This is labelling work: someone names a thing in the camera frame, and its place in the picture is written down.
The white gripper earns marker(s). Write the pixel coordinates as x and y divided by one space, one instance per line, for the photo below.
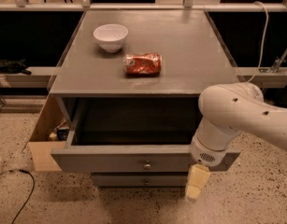
206 155

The grey top drawer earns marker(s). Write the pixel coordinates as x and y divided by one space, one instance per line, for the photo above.
128 134

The grey drawer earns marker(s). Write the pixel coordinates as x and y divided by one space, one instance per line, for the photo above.
128 134
140 179

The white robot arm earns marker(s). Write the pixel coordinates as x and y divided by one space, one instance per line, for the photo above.
228 110

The grey bottom drawer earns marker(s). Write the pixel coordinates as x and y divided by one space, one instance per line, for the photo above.
140 179

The grey drawer cabinet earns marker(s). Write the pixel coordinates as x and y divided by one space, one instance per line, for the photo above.
192 56

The crushed orange soda can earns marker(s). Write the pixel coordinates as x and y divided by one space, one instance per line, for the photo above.
142 64

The items inside cardboard box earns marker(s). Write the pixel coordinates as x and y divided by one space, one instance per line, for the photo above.
59 134

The cardboard box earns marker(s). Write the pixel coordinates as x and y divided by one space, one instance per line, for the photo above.
44 139

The white bowl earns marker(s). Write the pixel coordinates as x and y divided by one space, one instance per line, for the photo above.
110 37

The black object on ledge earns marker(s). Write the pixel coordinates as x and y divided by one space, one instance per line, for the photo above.
14 67

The metal frame rail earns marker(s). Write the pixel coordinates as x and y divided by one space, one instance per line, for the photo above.
117 6

